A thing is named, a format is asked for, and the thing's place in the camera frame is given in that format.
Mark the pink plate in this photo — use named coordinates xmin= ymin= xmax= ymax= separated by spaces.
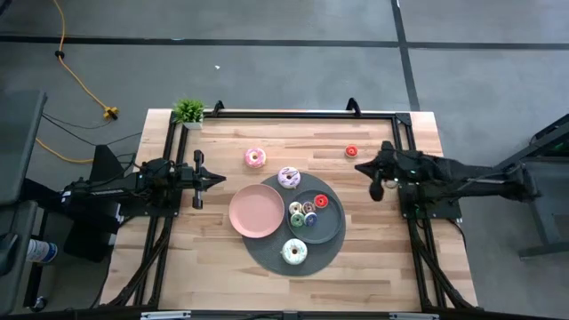
xmin=228 ymin=183 xmax=285 ymax=239

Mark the large white frosted donut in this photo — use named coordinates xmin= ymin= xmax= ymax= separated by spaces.
xmin=280 ymin=238 xmax=309 ymax=267

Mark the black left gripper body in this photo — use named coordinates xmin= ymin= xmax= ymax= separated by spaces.
xmin=180 ymin=149 xmax=212 ymax=211

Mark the large purple frosted donut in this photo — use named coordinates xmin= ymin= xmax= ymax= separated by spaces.
xmin=276 ymin=166 xmax=301 ymax=190

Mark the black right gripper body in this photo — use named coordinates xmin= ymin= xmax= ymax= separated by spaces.
xmin=369 ymin=140 xmax=404 ymax=202

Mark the round grey woven placemat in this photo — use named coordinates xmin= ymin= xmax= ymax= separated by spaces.
xmin=241 ymin=172 xmax=347 ymax=277

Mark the green plant in white pot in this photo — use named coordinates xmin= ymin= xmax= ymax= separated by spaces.
xmin=172 ymin=98 xmax=206 ymax=131

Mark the silver metal bracket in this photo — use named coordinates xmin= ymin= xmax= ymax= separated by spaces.
xmin=140 ymin=310 xmax=193 ymax=320
xmin=389 ymin=312 xmax=441 ymax=320

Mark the yellow extension cable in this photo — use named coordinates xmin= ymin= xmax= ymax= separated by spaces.
xmin=52 ymin=0 xmax=120 ymax=121
xmin=35 ymin=137 xmax=95 ymax=164

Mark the grey office desk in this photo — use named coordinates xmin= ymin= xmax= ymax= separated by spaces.
xmin=0 ymin=199 xmax=40 ymax=315
xmin=0 ymin=90 xmax=49 ymax=206

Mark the black metal table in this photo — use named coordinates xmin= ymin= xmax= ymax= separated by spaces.
xmin=490 ymin=113 xmax=569 ymax=260

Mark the thin black cable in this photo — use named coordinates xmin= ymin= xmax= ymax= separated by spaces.
xmin=42 ymin=113 xmax=143 ymax=148

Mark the large pink frosted donut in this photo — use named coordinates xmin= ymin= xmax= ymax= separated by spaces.
xmin=244 ymin=148 xmax=268 ymax=170

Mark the white and blue bottle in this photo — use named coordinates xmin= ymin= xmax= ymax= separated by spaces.
xmin=26 ymin=238 xmax=59 ymax=266

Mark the dark grey plate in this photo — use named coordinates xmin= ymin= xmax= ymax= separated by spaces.
xmin=286 ymin=189 xmax=345 ymax=245

